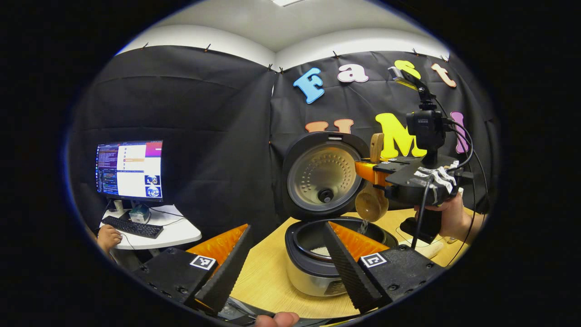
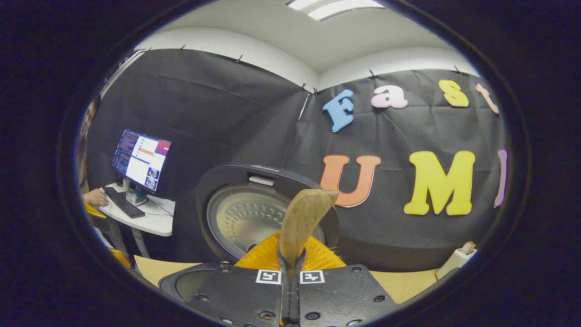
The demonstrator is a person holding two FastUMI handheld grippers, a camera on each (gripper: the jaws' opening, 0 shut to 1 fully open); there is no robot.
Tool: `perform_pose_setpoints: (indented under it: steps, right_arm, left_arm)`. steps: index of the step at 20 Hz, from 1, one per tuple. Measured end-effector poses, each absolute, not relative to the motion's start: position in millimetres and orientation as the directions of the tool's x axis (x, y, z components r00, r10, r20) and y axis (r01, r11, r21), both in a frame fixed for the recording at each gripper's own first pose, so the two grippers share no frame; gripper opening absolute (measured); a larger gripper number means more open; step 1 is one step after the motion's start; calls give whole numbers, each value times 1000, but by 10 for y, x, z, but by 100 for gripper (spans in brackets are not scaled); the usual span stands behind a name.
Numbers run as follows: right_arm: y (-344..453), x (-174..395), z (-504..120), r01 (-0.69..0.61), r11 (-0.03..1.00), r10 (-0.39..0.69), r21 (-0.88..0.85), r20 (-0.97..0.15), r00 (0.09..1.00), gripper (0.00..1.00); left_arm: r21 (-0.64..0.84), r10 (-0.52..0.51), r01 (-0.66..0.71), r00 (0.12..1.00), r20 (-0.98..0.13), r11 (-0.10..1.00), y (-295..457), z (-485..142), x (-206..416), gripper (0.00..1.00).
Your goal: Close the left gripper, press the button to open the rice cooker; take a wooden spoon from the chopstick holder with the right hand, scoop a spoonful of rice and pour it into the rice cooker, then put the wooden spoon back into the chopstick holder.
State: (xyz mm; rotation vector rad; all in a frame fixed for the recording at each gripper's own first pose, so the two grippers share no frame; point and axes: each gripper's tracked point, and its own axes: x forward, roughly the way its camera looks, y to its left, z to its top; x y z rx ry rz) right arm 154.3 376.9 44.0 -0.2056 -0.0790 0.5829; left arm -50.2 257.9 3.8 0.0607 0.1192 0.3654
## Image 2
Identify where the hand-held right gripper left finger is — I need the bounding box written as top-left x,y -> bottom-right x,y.
185,233 -> 291,327

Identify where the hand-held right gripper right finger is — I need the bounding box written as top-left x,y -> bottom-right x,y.
290,236 -> 400,327

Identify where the dark grey rice cooker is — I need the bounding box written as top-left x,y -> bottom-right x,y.
158,163 -> 340,304

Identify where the wooden spoon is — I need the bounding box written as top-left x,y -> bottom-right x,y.
278,188 -> 339,273

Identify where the white side desk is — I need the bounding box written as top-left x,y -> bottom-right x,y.
98,183 -> 176,259

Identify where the white toaster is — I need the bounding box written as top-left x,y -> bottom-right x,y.
436,248 -> 477,280

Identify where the small teal box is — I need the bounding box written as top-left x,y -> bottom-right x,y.
126,188 -> 148,206

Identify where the black keyboard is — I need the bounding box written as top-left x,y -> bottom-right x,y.
103,187 -> 146,219

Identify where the computer monitor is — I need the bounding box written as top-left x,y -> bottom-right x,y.
112,129 -> 172,192

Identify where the yellow chair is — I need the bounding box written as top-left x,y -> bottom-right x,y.
84,202 -> 132,268

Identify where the black backdrop cloth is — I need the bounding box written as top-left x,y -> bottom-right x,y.
86,48 -> 509,273

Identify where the ceiling light panel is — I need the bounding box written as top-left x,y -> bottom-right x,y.
287,0 -> 385,21

